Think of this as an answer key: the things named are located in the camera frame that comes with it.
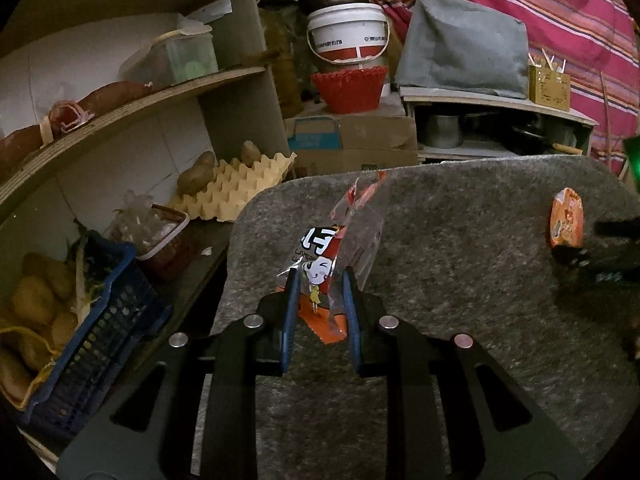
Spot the clear red printed wrapper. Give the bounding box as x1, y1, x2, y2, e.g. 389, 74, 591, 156
276, 170, 392, 344

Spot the orange snack wrapper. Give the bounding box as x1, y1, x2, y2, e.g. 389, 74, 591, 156
549, 188, 585, 247

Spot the yellow egg carton tray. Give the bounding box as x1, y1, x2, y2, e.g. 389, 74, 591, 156
167, 153, 296, 222

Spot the grey felt table mat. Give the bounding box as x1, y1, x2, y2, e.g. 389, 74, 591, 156
192, 156, 639, 479

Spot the small basket with garlic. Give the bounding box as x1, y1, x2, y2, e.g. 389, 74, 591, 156
107, 190, 190, 274

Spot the brown potato on tray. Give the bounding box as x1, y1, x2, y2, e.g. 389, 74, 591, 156
177, 151, 216, 196

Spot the cardboard box with blue print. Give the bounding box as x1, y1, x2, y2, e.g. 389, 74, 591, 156
284, 100, 418, 177

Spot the woven yellow chopstick holder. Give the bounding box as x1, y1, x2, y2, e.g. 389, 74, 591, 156
528, 65, 570, 112

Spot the low wooden cabinet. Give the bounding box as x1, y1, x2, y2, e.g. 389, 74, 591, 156
399, 86, 598, 164

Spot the red plastic basket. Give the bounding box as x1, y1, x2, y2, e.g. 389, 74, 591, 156
311, 66, 388, 115

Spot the dark blue plastic crate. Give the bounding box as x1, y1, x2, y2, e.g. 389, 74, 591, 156
21, 231, 172, 439

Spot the white red plastic bucket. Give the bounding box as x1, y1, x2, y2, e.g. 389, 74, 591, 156
306, 2, 390, 66

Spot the clear plastic storage box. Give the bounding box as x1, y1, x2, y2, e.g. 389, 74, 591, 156
118, 24, 219, 90

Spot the large yellow oil jug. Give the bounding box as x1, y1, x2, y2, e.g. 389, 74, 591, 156
259, 6, 314, 119

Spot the sweet potato on shelf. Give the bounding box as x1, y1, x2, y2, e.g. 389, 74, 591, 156
78, 81, 153, 117

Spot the red striped cloth curtain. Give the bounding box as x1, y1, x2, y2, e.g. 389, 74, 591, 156
374, 0, 639, 174

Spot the grey fabric appliance cover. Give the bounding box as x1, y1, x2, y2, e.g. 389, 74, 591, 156
395, 0, 528, 99

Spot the wooden wall shelf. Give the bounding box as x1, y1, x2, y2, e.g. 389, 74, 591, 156
1, 0, 273, 218

